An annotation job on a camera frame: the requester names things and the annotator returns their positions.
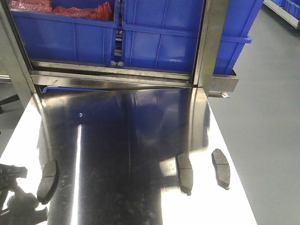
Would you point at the small blue background bin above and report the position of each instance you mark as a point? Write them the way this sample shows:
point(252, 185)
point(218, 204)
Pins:
point(293, 8)

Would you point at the background metal shelf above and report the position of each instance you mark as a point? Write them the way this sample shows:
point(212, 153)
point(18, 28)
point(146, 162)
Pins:
point(280, 11)

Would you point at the red plastic bags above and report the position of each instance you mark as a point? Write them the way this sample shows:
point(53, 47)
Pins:
point(102, 12)

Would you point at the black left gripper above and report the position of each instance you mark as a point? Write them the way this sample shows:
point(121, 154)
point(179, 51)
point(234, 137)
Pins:
point(9, 174)

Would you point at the large right blue bin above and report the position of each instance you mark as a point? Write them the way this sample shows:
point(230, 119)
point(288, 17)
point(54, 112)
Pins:
point(163, 34)

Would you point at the left blue plastic bin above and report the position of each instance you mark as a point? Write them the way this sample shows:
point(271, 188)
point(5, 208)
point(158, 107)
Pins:
point(59, 37)

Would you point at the stainless steel shelf rack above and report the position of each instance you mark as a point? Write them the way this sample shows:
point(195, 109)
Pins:
point(28, 75)

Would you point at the grey brake pad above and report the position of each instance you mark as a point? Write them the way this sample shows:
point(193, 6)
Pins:
point(48, 183)
point(185, 173)
point(222, 169)

